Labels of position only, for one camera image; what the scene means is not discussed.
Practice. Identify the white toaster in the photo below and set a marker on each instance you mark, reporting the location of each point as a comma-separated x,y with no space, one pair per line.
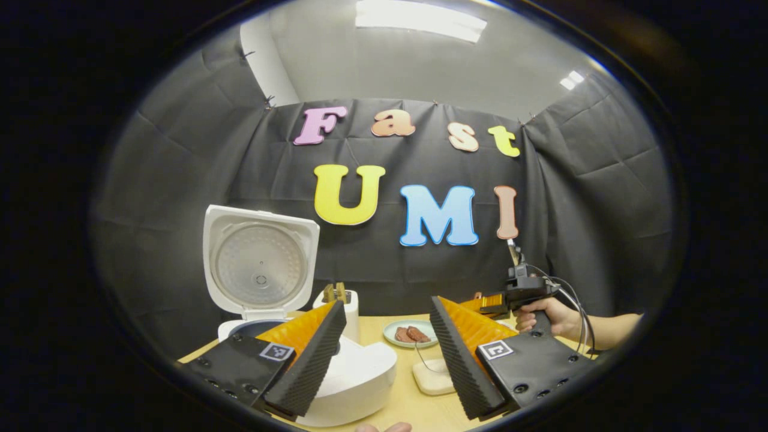
351,312

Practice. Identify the black backdrop cloth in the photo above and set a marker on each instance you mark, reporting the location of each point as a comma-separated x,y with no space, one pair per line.
180,180

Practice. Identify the ceiling light panel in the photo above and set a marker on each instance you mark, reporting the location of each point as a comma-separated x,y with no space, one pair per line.
420,21

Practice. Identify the small ceiling light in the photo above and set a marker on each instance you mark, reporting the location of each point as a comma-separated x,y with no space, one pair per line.
572,80

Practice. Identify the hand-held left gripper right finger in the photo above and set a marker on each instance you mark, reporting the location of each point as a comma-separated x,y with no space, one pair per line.
462,366

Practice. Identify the brown bread slice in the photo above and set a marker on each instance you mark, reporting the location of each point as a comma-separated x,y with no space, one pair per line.
328,294
341,293

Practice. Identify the white rice cooker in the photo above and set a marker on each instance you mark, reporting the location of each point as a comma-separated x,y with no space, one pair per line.
264,264

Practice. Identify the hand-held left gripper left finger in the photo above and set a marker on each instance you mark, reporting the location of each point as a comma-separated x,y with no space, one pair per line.
315,366

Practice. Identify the pale green plate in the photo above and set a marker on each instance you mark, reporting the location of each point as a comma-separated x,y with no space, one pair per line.
390,336

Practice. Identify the red meat slice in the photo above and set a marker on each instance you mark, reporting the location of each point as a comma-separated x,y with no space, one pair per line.
402,335
419,334

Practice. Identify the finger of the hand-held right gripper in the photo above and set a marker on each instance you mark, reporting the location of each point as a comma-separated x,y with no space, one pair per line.
495,303

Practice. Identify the clear plastic container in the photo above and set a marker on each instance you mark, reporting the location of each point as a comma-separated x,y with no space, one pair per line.
429,381

